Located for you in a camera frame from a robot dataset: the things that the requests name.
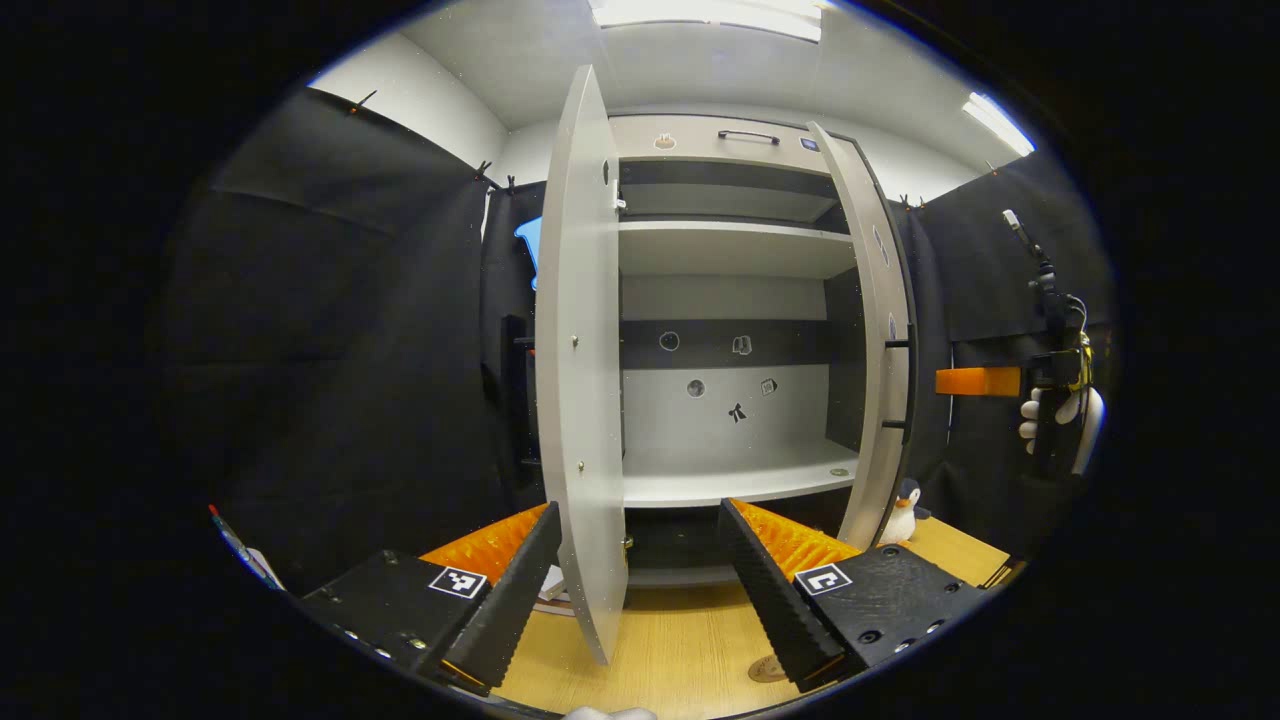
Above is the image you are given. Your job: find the grey cabinet drawer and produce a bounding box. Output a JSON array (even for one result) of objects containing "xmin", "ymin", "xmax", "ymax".
[{"xmin": 610, "ymin": 113, "xmax": 851, "ymax": 176}]

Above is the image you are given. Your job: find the grey wooden cabinet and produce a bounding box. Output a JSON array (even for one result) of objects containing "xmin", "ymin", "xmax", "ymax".
[{"xmin": 605, "ymin": 113, "xmax": 916, "ymax": 591}]

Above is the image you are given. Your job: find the penguin plush toy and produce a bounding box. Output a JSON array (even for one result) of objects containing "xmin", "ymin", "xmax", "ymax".
[{"xmin": 878, "ymin": 478, "xmax": 923, "ymax": 546}]

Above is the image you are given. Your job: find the grey cabinet door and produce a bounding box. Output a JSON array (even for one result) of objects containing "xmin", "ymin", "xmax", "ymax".
[
  {"xmin": 808, "ymin": 122, "xmax": 916, "ymax": 551},
  {"xmin": 533, "ymin": 65, "xmax": 631, "ymax": 666}
]

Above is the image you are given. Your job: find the ceiling light panel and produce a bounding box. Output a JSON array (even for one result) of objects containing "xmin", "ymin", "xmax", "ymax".
[{"xmin": 962, "ymin": 92, "xmax": 1036, "ymax": 158}]

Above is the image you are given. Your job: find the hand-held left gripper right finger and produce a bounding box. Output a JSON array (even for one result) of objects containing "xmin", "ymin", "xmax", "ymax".
[{"xmin": 717, "ymin": 497, "xmax": 991, "ymax": 693}]

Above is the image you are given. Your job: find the small cardboard box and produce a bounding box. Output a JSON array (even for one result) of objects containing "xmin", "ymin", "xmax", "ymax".
[{"xmin": 538, "ymin": 563, "xmax": 578, "ymax": 616}]

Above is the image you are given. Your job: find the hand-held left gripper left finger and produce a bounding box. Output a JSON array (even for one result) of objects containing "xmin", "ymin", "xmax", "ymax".
[{"xmin": 300, "ymin": 500, "xmax": 563, "ymax": 696}]

